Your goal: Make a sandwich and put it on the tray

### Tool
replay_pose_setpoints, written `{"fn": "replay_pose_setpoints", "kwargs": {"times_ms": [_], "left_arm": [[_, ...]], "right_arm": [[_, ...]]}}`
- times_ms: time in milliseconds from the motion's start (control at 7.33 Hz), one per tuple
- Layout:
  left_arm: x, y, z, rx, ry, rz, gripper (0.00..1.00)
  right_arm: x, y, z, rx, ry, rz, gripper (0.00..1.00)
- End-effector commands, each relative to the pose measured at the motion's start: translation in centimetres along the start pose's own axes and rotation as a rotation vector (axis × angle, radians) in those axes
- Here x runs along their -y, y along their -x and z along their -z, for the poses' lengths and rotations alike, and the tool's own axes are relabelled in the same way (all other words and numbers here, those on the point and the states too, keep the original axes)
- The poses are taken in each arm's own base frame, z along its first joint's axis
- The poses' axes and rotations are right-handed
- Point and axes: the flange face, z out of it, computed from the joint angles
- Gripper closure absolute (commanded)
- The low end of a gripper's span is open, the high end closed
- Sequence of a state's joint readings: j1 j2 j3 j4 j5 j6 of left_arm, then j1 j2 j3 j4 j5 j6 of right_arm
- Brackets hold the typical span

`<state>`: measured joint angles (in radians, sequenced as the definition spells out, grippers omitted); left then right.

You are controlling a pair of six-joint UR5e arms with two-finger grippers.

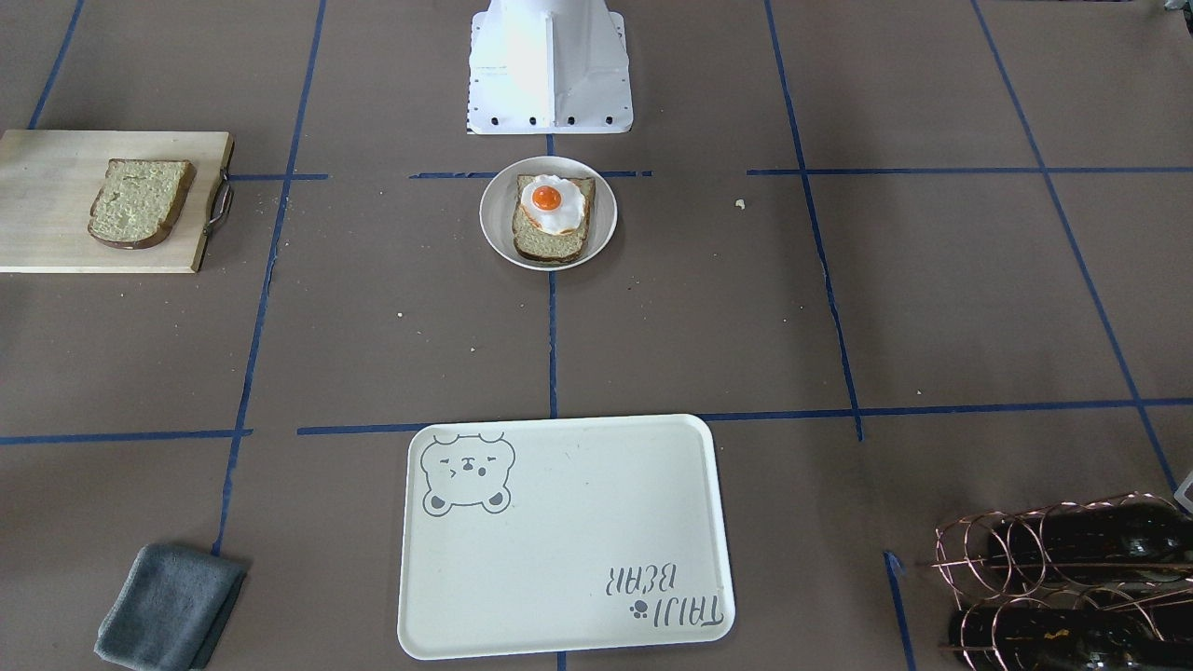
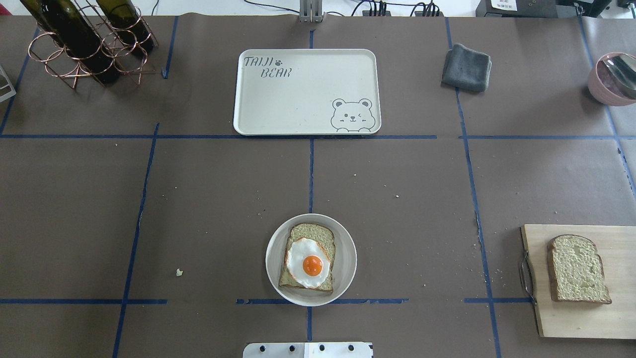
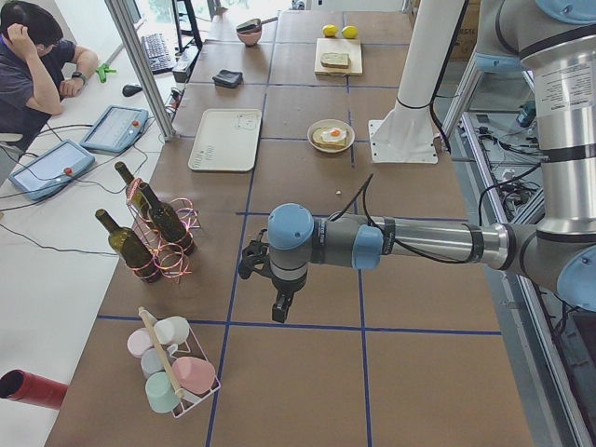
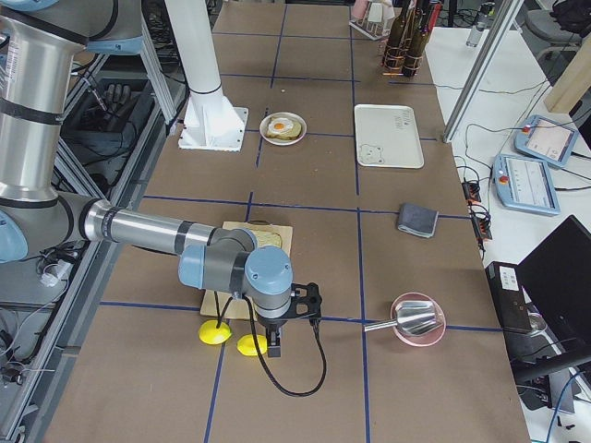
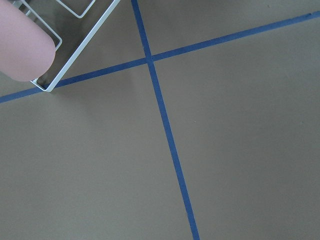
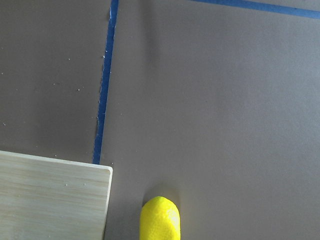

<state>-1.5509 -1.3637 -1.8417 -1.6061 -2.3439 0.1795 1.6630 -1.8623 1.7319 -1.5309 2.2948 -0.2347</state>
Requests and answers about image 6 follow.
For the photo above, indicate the light wooden cutting board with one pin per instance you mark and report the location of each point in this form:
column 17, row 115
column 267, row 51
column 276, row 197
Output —
column 44, row 198

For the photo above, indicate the yellow lemon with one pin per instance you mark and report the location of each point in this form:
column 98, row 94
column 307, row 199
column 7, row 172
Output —
column 159, row 220

